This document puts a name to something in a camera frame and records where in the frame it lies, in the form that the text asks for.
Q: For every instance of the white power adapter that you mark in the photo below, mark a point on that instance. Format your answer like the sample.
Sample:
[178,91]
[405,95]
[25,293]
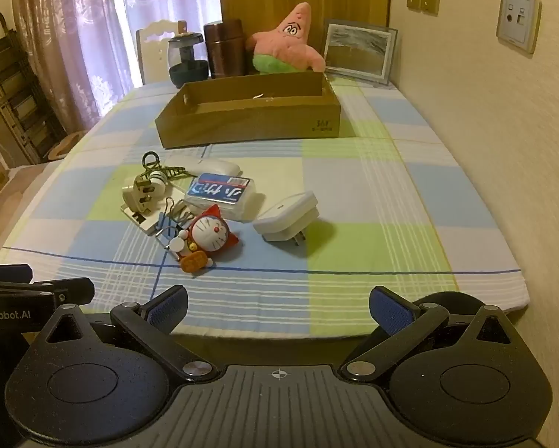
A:
[284,217]

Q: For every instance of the brown metal thermos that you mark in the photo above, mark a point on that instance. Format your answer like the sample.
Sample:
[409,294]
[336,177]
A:
[226,51]

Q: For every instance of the cream wooden chair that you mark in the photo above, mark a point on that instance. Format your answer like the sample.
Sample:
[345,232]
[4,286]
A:
[151,51]

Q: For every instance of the beige power plug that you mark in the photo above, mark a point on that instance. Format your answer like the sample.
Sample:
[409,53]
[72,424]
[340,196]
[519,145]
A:
[137,191]

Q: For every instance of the black folding rack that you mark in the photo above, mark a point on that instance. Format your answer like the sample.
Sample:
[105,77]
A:
[13,93]

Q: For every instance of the glass picture frame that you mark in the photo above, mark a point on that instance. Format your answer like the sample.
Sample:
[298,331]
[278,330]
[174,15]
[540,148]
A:
[359,49]

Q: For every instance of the checked tablecloth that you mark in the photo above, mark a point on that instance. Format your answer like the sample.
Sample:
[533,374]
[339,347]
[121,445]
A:
[377,196]

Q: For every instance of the pink star plush toy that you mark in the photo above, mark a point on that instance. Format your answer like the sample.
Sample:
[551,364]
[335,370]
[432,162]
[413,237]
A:
[279,46]

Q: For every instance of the clear floss box blue label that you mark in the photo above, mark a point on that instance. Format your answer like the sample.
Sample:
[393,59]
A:
[219,191]

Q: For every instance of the brown cardboard box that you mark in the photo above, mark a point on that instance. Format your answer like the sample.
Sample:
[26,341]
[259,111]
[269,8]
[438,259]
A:
[242,123]

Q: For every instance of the purple lace curtain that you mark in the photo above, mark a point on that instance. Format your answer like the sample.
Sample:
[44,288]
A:
[74,32]

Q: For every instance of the dark glass jar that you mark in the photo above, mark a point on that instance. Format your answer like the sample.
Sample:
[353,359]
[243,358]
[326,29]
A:
[188,72]

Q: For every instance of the olive hair claw clip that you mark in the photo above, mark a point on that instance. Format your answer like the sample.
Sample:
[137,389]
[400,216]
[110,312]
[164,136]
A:
[177,171]

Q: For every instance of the light wooden stool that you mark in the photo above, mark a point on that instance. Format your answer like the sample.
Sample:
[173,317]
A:
[65,145]

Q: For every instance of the white remote control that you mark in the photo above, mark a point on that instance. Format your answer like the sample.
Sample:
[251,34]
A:
[221,168]

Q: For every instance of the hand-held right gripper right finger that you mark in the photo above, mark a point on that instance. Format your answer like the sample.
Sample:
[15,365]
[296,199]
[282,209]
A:
[391,312]

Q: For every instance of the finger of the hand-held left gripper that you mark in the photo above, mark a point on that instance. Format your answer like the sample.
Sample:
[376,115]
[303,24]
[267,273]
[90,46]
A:
[6,273]
[65,290]

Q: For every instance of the small white bottle green label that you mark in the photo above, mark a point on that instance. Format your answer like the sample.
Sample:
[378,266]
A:
[158,179]

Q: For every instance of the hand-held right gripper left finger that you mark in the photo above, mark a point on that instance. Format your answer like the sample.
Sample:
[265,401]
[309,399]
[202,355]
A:
[167,309]

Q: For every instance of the blue binder clip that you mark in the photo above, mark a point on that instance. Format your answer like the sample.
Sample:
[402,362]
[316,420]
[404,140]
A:
[170,223]
[164,239]

